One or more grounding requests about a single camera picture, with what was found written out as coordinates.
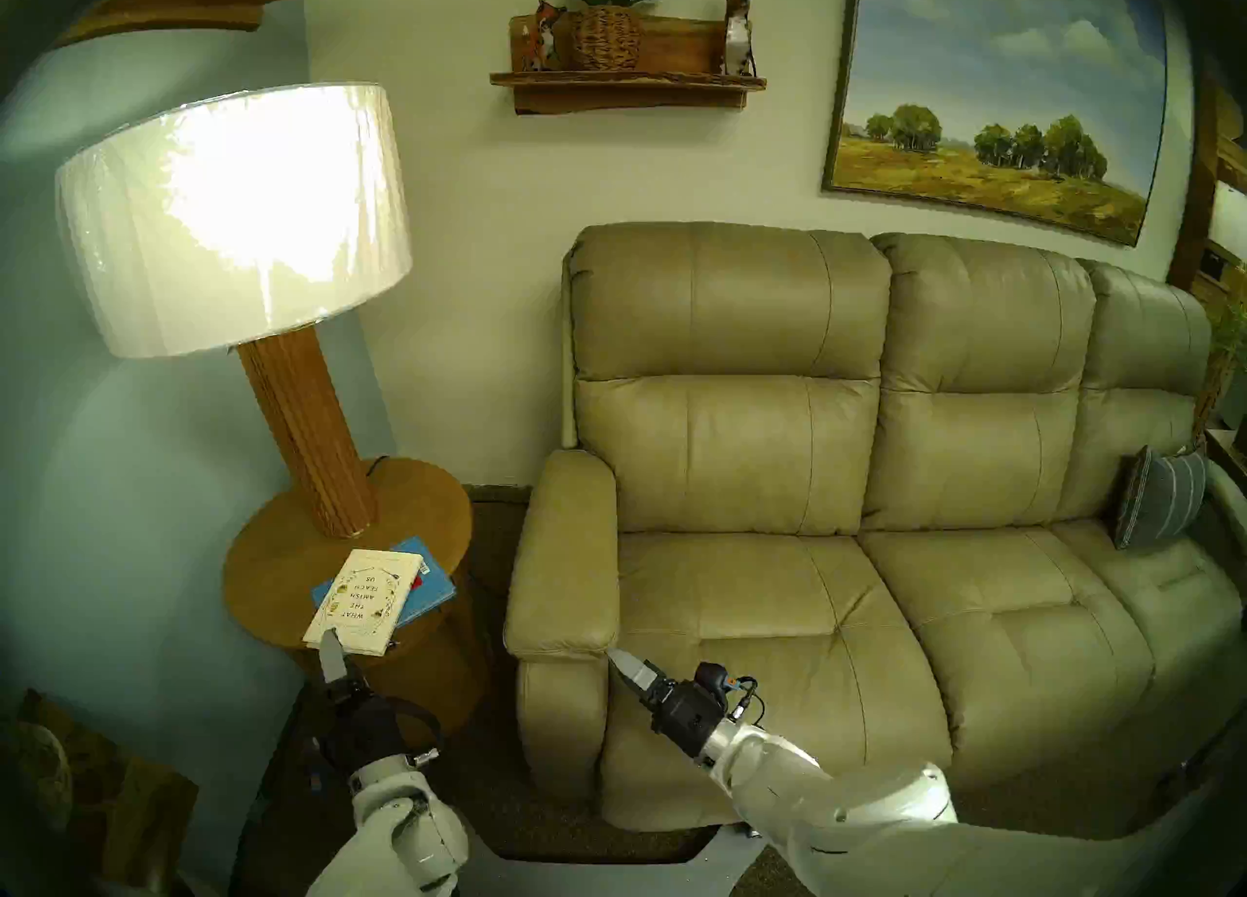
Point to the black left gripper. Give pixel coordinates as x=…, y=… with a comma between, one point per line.
x=368, y=725

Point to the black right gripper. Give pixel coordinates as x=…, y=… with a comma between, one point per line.
x=687, y=715

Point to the cream book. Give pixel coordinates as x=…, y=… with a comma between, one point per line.
x=365, y=603

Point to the blue book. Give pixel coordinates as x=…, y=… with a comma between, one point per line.
x=434, y=588

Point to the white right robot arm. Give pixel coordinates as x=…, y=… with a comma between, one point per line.
x=857, y=827

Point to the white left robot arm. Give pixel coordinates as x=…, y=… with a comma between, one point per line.
x=399, y=837

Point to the beige leather sofa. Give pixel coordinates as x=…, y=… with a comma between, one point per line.
x=760, y=476

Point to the round wooden side table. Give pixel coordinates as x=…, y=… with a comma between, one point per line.
x=283, y=544

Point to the rustic wooden crate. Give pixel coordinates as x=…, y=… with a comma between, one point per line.
x=136, y=798

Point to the round mottled stone object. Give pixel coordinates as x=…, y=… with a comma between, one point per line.
x=34, y=773

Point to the wooden table lamp white shade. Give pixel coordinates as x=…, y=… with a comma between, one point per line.
x=234, y=213

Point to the grey striped cushion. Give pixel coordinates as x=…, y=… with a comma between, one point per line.
x=1159, y=496

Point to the green plant in woven basket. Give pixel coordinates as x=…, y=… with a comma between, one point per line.
x=604, y=18

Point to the leafy potted plant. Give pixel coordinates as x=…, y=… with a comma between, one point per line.
x=1229, y=359

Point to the framed landscape painting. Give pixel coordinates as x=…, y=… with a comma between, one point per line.
x=994, y=67

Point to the wooden cabinet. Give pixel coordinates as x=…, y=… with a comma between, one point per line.
x=1213, y=223

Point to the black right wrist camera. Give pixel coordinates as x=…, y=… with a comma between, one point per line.
x=716, y=681

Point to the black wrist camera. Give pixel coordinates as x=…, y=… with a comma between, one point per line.
x=716, y=681
x=319, y=761

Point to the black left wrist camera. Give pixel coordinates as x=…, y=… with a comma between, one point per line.
x=319, y=761

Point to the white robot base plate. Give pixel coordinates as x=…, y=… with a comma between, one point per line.
x=604, y=871

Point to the rustic wooden wall shelf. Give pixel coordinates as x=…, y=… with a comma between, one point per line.
x=633, y=92

